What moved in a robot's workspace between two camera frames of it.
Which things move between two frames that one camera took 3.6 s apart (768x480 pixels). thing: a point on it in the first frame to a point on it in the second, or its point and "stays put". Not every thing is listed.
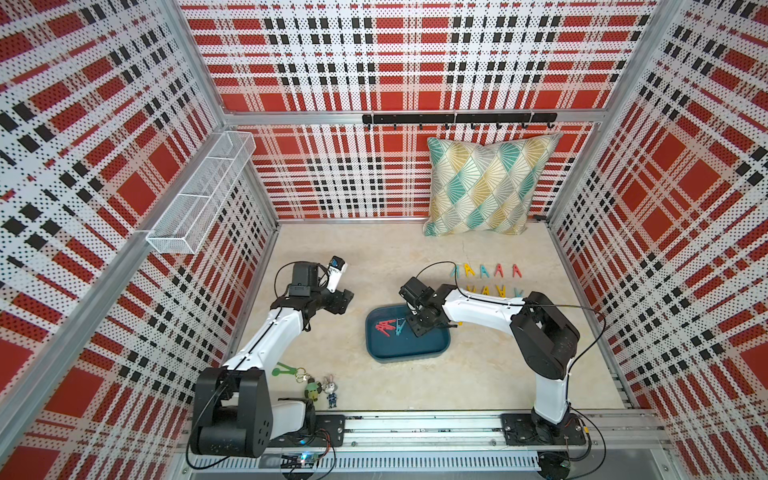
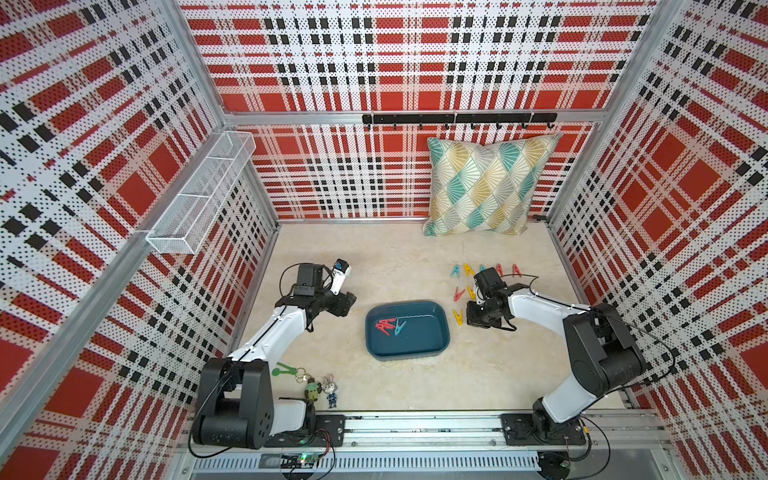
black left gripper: x=340 y=301 stays put
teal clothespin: x=398 y=330 stays put
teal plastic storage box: x=390 y=337 stays put
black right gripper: x=417 y=330 to x=473 y=320
